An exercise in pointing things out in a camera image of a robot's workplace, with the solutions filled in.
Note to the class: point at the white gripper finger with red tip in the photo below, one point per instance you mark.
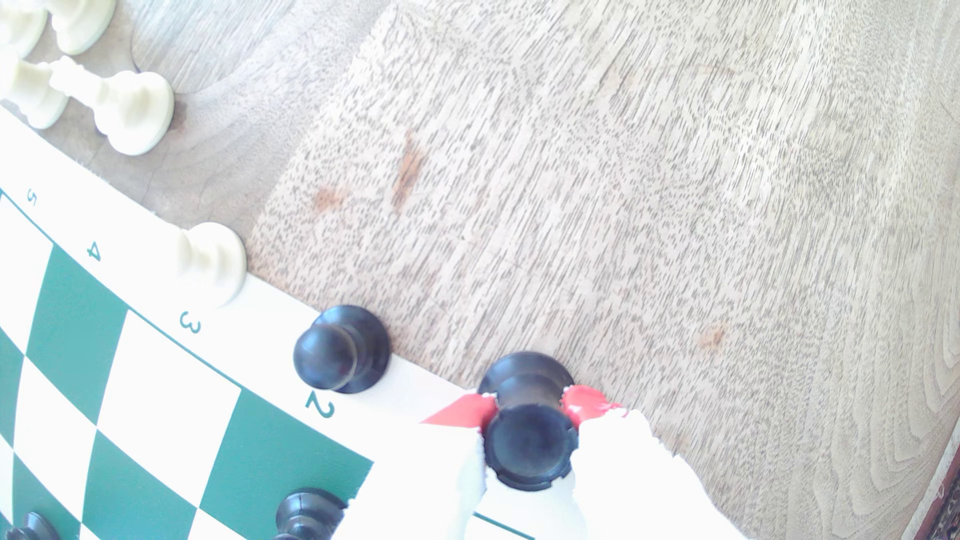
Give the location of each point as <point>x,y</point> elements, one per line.
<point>637,487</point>
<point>420,480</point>

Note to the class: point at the black rook chess piece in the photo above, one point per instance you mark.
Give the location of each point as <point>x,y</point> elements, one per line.
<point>529,446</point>

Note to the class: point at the black pawn chess piece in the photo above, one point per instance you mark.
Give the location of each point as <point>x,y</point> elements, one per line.
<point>341,351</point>
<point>307,516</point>

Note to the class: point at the green and white chess mat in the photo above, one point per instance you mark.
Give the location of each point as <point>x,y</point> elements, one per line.
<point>165,405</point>

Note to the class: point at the white pawn chess piece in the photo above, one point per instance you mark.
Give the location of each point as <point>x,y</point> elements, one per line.
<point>216,262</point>

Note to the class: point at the black knight chess piece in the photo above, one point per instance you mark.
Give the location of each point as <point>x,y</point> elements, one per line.
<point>31,529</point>

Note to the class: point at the white bishop chess piece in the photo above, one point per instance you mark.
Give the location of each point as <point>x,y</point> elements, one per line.
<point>127,112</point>

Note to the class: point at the dark patterned rug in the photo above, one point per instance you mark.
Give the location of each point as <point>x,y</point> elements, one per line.
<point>951,517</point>

